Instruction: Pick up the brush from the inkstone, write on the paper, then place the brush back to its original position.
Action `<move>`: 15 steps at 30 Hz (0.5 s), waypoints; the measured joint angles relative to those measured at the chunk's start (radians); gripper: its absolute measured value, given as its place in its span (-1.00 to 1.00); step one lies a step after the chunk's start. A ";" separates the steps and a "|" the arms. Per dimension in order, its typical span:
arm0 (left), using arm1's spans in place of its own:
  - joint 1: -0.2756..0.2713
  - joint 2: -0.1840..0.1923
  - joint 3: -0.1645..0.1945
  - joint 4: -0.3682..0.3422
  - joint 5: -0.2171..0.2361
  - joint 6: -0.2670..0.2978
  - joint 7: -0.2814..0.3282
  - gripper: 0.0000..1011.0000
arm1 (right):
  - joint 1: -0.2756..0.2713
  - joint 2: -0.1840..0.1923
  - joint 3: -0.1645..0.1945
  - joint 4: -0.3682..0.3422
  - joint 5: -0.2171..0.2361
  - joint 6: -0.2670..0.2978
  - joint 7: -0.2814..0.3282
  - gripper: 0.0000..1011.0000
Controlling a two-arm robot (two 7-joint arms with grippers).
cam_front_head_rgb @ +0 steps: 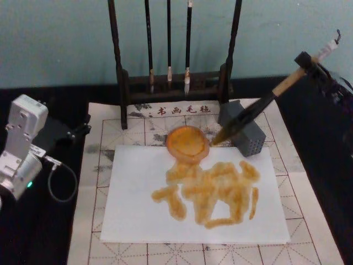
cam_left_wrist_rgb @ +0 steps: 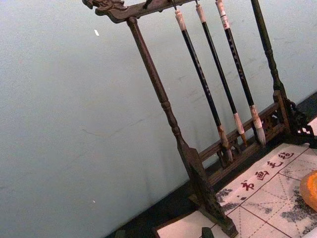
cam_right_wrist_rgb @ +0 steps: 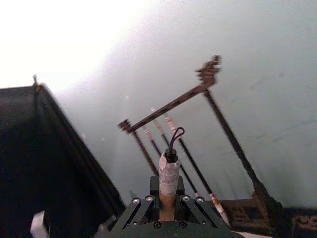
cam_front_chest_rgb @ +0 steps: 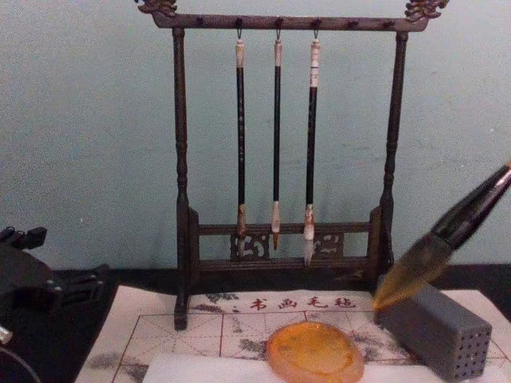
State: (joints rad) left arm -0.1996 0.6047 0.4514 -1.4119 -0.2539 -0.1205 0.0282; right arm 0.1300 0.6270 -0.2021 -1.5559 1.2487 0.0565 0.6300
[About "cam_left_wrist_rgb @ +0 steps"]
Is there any dark carved wooden brush rack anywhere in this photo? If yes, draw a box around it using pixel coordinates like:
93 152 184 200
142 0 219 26
82 0 317 238

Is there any black calligraphy brush, brown tip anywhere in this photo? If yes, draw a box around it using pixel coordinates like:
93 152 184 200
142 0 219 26
174 8 234 162

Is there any thin black calligraphy brush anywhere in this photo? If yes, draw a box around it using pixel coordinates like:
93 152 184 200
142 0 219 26
195 3 249 147

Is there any white sheet with dark border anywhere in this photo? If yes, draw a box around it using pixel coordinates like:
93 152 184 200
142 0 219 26
151 217 216 238

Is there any small dark block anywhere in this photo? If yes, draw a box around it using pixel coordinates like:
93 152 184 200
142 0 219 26
200 226 214 238

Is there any white felt mat, red grid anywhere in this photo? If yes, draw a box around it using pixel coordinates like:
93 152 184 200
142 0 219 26
214 142 317 238

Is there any orange rounded stone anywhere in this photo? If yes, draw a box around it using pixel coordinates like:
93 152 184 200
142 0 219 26
299 169 317 213

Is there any black calligraphy brush, labelled handle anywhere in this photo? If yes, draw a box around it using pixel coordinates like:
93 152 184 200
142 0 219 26
214 0 266 146

